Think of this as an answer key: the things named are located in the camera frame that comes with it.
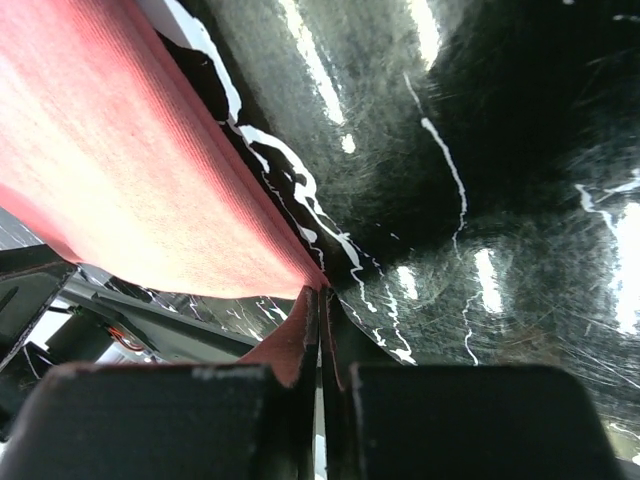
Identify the salmon pink t-shirt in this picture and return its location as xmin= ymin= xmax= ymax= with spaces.
xmin=0 ymin=0 xmax=331 ymax=389

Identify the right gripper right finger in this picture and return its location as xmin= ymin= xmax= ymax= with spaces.
xmin=318 ymin=290 xmax=624 ymax=479

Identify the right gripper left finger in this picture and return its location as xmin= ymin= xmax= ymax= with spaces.
xmin=1 ymin=288 xmax=319 ymax=479

